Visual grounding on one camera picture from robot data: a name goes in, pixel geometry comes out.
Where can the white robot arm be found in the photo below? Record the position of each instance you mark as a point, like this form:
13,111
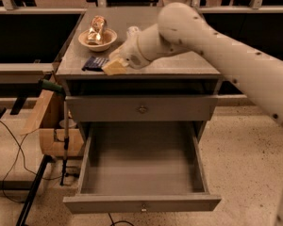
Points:
257,75

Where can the black stand leg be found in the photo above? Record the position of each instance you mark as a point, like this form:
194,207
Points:
33,191

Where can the clear plastic water bottle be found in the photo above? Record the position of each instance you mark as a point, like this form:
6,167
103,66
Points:
132,31

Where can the green handled grabber stick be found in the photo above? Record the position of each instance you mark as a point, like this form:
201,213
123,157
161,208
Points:
51,86

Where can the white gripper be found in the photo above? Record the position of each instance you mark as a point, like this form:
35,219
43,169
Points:
131,53

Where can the open grey drawer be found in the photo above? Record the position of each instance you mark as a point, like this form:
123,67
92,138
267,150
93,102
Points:
126,164

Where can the closed grey upper drawer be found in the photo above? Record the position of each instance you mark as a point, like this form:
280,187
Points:
125,108

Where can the dark blue snack bar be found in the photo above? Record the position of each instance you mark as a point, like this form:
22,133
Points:
95,64

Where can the grey drawer cabinet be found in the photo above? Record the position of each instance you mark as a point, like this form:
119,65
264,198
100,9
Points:
182,75

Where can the brass upper drawer knob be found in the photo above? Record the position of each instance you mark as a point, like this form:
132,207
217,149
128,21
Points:
142,109

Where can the cardboard box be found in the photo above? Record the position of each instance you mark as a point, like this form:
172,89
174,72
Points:
45,117

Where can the crumpled gold foil bag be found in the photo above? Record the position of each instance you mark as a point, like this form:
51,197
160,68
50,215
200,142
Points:
96,30

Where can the beige ceramic bowl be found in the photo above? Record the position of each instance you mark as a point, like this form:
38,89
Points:
110,36

